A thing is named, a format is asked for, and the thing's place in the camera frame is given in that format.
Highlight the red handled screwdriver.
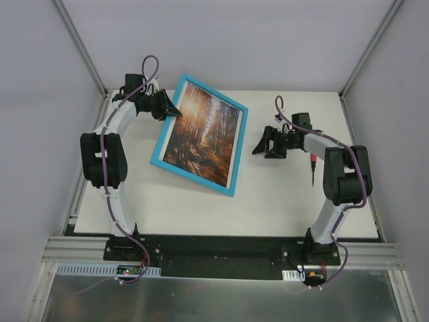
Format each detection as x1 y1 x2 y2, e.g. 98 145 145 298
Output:
310 154 317 186

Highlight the forest photo print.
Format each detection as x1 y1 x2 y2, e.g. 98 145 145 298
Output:
160 80 244 190

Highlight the blue wooden picture frame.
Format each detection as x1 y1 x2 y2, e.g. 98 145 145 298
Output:
150 74 249 197

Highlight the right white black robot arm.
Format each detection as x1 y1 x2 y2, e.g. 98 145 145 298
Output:
252 113 373 266

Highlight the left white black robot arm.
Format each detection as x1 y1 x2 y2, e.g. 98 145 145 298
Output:
80 74 182 261

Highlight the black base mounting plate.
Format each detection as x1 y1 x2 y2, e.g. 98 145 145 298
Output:
103 235 341 280

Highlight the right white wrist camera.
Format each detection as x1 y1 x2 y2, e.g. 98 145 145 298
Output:
275 109 286 124

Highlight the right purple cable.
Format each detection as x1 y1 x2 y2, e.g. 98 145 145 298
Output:
274 95 368 296

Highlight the purple cable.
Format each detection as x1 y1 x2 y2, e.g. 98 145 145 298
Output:
274 95 368 296
70 55 160 298

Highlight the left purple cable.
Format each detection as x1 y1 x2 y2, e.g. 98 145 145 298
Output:
70 55 160 298

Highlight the right grey cable duct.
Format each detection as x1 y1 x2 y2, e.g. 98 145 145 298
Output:
282 270 306 282

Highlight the grey cable duct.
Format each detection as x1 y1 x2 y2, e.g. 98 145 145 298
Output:
282 270 306 282
56 263 161 278

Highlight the left aluminium corner post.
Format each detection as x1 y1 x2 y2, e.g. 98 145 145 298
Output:
52 0 109 98

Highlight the aluminium corner post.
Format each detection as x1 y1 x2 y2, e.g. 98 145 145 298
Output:
338 0 405 98
52 0 109 98

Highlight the aluminium front rail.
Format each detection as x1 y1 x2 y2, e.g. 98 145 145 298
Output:
42 236 405 270

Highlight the right aluminium corner post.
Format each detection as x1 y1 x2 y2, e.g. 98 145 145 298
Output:
338 0 405 98

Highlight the left grey cable duct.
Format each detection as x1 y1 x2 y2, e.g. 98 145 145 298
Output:
56 263 161 278

